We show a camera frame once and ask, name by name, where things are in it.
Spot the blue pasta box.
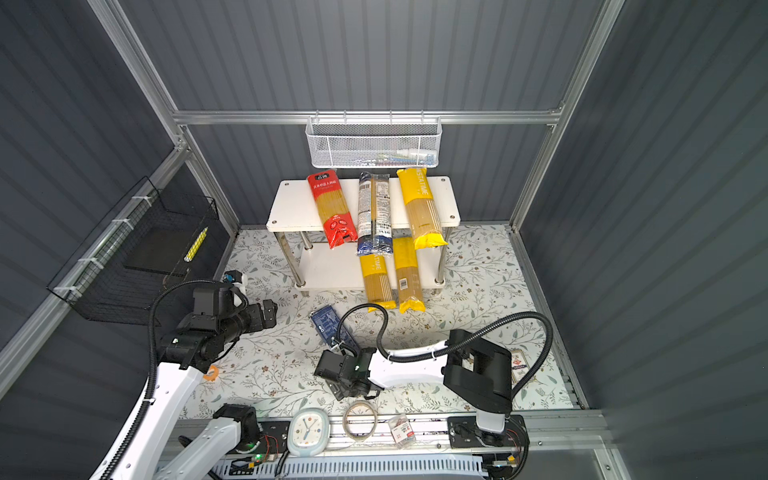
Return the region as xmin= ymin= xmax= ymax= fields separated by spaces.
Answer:
xmin=310 ymin=305 xmax=360 ymax=356

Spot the yellow Pastatime bag front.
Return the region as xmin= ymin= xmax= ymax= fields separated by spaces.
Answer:
xmin=359 ymin=255 xmax=396 ymax=310

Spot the yellow spaghetti bag with barcode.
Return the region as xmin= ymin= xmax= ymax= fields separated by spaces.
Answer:
xmin=393 ymin=237 xmax=426 ymax=314

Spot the dark blue clear spaghetti bag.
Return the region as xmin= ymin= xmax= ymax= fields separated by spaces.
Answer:
xmin=357 ymin=172 xmax=393 ymax=256

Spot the red spaghetti bag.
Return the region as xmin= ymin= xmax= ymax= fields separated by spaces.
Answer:
xmin=307 ymin=170 xmax=358 ymax=249

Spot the yellow Pastatime spaghetti bag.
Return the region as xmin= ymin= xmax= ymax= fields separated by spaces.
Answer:
xmin=397 ymin=168 xmax=447 ymax=250

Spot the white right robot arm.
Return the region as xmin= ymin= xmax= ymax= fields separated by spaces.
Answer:
xmin=314 ymin=329 xmax=513 ymax=446

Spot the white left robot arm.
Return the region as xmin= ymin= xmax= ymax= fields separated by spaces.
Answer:
xmin=91 ymin=300 xmax=277 ymax=479

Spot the clear tape roll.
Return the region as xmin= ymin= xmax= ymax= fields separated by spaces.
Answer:
xmin=342 ymin=400 xmax=378 ymax=442

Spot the white alarm clock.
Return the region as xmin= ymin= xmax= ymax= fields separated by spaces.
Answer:
xmin=287 ymin=408 xmax=331 ymax=457

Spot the yellow marker in basket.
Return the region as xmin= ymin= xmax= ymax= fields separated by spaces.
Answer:
xmin=183 ymin=227 xmax=208 ymax=263

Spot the small clear packet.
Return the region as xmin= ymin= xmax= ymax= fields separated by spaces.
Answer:
xmin=387 ymin=414 xmax=416 ymax=448

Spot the small card box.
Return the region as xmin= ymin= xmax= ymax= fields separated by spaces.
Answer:
xmin=510 ymin=349 xmax=530 ymax=381

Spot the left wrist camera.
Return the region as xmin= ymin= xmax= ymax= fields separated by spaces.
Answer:
xmin=222 ymin=270 xmax=248 ymax=295

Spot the black corrugated left cable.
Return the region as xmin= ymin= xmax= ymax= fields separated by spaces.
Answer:
xmin=98 ymin=278 xmax=229 ymax=480

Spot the black wire side basket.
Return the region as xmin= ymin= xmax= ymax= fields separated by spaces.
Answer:
xmin=48 ymin=183 xmax=229 ymax=325

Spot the white wire wall basket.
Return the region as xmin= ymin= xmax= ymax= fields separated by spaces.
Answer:
xmin=305 ymin=119 xmax=443 ymax=169

